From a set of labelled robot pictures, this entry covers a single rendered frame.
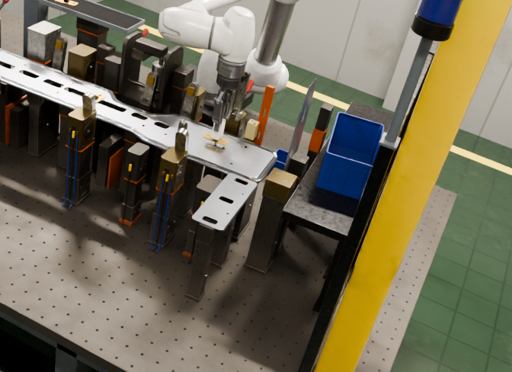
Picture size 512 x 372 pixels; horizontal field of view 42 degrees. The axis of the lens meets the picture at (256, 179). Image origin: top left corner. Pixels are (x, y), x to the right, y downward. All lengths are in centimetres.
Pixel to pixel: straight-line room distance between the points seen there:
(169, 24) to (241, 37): 22
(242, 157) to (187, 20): 49
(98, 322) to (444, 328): 193
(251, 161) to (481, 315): 180
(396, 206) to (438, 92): 29
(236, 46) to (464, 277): 219
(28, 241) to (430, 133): 134
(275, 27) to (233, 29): 72
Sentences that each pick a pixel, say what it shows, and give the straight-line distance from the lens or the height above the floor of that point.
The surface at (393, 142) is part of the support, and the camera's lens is 133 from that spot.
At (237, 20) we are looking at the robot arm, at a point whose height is 146.
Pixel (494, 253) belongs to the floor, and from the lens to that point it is 410.
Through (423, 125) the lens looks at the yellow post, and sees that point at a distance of 143.
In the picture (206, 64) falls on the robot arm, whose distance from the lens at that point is 295.
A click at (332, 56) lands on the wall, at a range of 544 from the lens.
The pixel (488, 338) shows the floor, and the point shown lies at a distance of 350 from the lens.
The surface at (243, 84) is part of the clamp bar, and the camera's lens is 230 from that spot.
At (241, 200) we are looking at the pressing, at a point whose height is 100.
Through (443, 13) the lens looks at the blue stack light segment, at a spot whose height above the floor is 183.
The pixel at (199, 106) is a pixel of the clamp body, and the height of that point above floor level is 102.
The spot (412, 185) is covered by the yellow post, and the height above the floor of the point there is 142.
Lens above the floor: 215
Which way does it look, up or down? 33 degrees down
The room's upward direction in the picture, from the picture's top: 14 degrees clockwise
